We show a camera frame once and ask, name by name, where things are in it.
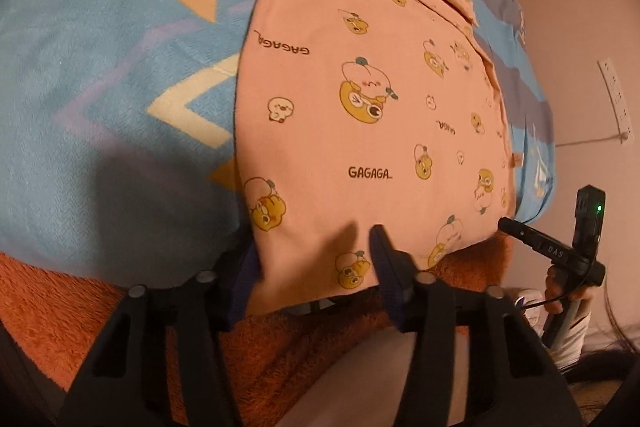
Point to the person's right hand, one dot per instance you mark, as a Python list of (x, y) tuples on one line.
[(551, 282)]

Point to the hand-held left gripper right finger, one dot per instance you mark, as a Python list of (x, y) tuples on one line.
[(390, 292)]

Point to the orange fleece blanket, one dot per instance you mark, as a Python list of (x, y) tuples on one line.
[(50, 307)]

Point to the white power strip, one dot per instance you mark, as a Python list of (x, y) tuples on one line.
[(616, 97)]

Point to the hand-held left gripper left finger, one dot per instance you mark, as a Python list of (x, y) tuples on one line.
[(235, 302)]

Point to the pink printed baby romper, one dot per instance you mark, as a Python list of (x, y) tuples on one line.
[(350, 132)]

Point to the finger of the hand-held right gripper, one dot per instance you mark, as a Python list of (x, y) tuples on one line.
[(530, 239)]

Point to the blue patterned blanket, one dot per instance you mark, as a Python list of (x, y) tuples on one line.
[(100, 107)]

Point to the person's right forearm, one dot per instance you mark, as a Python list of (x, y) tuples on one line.
[(575, 342)]

